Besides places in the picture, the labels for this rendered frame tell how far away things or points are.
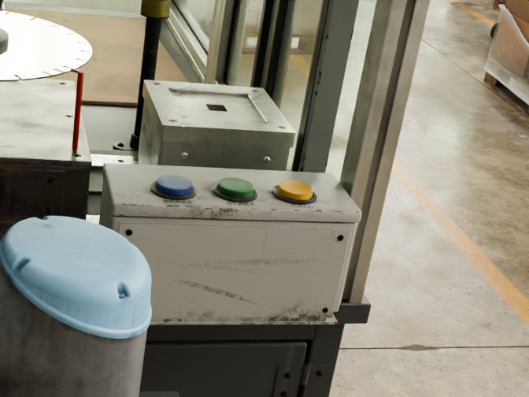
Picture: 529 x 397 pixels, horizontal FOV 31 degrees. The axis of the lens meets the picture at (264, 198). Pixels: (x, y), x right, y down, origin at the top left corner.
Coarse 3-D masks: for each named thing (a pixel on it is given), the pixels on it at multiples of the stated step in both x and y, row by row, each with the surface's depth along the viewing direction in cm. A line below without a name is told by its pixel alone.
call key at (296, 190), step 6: (288, 180) 109; (294, 180) 109; (282, 186) 107; (288, 186) 108; (294, 186) 108; (300, 186) 108; (306, 186) 108; (282, 192) 107; (288, 192) 106; (294, 192) 106; (300, 192) 106; (306, 192) 107; (312, 192) 107; (294, 198) 106; (300, 198) 106; (306, 198) 107
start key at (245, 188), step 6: (222, 180) 106; (228, 180) 106; (234, 180) 106; (240, 180) 107; (246, 180) 107; (222, 186) 105; (228, 186) 105; (234, 186) 105; (240, 186) 105; (246, 186) 106; (252, 186) 106; (222, 192) 105; (228, 192) 104; (234, 192) 104; (240, 192) 104; (246, 192) 104; (252, 192) 105
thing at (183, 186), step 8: (160, 176) 104; (168, 176) 105; (176, 176) 105; (160, 184) 102; (168, 184) 103; (176, 184) 103; (184, 184) 103; (168, 192) 102; (176, 192) 102; (184, 192) 102
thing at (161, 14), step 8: (144, 0) 142; (152, 0) 141; (160, 0) 141; (168, 0) 142; (144, 8) 142; (152, 8) 141; (160, 8) 142; (168, 8) 143; (144, 16) 142; (152, 16) 142; (160, 16) 142; (168, 16) 144
